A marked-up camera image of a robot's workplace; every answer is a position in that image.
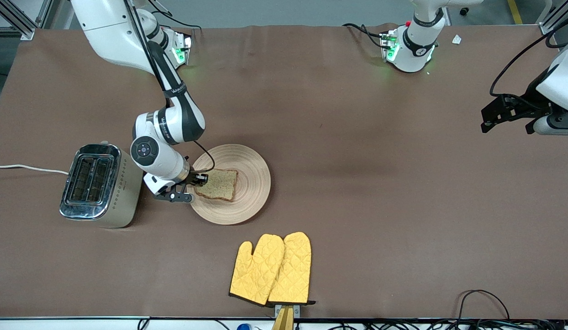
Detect brown bread slice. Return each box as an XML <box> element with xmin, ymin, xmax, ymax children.
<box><xmin>194</xmin><ymin>169</ymin><xmax>239</xmax><ymax>202</ymax></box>

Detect round wooden plate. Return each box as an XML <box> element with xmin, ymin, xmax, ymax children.
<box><xmin>187</xmin><ymin>144</ymin><xmax>271</xmax><ymax>226</ymax></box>

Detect beige chrome two-slot toaster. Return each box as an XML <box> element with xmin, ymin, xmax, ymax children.
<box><xmin>60</xmin><ymin>141</ymin><xmax>145</xmax><ymax>229</ymax></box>

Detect yellow quilted oven mitt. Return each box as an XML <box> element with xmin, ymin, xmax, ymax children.
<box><xmin>229</xmin><ymin>234</ymin><xmax>285</xmax><ymax>307</ymax></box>
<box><xmin>268</xmin><ymin>232</ymin><xmax>316</xmax><ymax>306</ymax></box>

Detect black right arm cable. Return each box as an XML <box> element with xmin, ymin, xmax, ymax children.
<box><xmin>124</xmin><ymin>0</ymin><xmax>216</xmax><ymax>174</ymax></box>

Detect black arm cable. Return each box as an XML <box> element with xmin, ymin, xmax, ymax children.
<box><xmin>489</xmin><ymin>16</ymin><xmax>568</xmax><ymax>98</ymax></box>
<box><xmin>124</xmin><ymin>0</ymin><xmax>216</xmax><ymax>174</ymax></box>

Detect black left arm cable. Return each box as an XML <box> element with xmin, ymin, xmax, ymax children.
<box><xmin>489</xmin><ymin>16</ymin><xmax>568</xmax><ymax>98</ymax></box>

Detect aluminium frame profile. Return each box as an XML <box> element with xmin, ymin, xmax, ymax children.
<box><xmin>0</xmin><ymin>0</ymin><xmax>53</xmax><ymax>41</ymax></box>
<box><xmin>538</xmin><ymin>0</ymin><xmax>568</xmax><ymax>36</ymax></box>

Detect black right base cable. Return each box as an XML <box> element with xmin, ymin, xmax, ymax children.
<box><xmin>149</xmin><ymin>0</ymin><xmax>203</xmax><ymax>44</ymax></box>

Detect black base cable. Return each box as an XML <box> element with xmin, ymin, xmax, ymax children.
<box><xmin>342</xmin><ymin>23</ymin><xmax>386</xmax><ymax>49</ymax></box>
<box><xmin>149</xmin><ymin>0</ymin><xmax>203</xmax><ymax>44</ymax></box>

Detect black left base cable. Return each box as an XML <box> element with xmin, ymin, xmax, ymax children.
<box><xmin>342</xmin><ymin>23</ymin><xmax>386</xmax><ymax>49</ymax></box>

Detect wooden camera mount bracket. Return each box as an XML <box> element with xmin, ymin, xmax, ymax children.
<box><xmin>271</xmin><ymin>304</ymin><xmax>301</xmax><ymax>330</ymax></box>

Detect black looped cable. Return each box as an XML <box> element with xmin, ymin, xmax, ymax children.
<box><xmin>458</xmin><ymin>289</ymin><xmax>511</xmax><ymax>321</ymax></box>

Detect white toaster power cord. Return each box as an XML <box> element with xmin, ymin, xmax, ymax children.
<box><xmin>0</xmin><ymin>164</ymin><xmax>69</xmax><ymax>176</ymax></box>

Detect black cable bundle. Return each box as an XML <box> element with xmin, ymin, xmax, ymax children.
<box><xmin>330</xmin><ymin>319</ymin><xmax>568</xmax><ymax>330</ymax></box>

